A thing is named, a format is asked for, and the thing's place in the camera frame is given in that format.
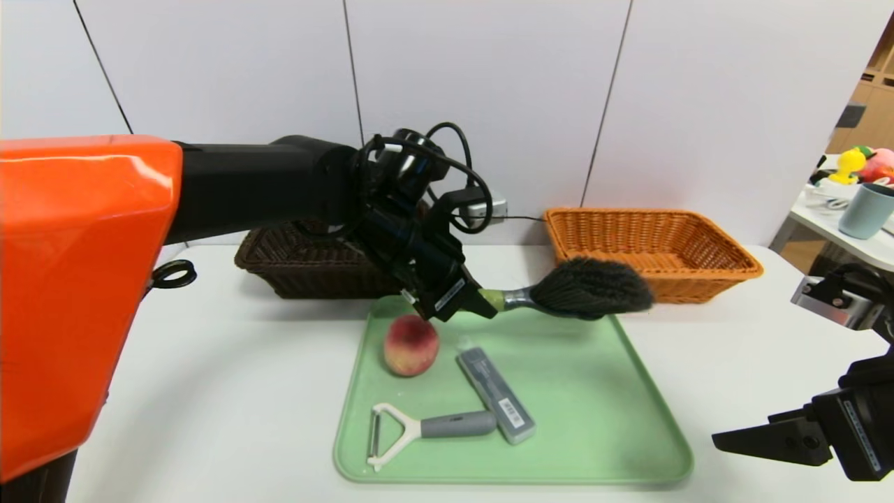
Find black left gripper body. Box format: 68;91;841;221
398;232;481;323

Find red yellow peach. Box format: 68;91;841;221
383;314;440;378

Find grey rectangular plastic case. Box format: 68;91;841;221
457;347;537;446

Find green handled black brush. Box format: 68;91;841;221
482;257;655;321

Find white peeler grey handle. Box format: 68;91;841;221
367;402;498;472

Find dark brown wicker basket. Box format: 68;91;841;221
235;203;430;300

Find orange wicker basket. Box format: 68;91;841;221
544;207;764;305

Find light green plastic tray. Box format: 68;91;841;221
333;294;694;485

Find white side table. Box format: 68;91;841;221
787;187;894;273

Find dark wicker bin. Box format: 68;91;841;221
809;245;894;280

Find yellow plush toy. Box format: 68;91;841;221
826;149;864;187

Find blue grey cup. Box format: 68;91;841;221
838;184;894;240

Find pink plush toy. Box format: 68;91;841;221
858;147;894;187

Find wooden shelf cabinet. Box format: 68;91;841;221
823;7;894;158

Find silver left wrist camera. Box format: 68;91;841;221
467;198;508;226

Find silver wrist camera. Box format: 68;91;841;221
467;198;508;226
791;275;881;330

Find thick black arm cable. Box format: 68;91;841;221
148;259;198;290

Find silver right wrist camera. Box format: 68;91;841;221
791;275;881;330

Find white cable bundle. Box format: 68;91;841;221
800;182;849;212

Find black right camera cable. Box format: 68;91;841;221
831;263;894;294

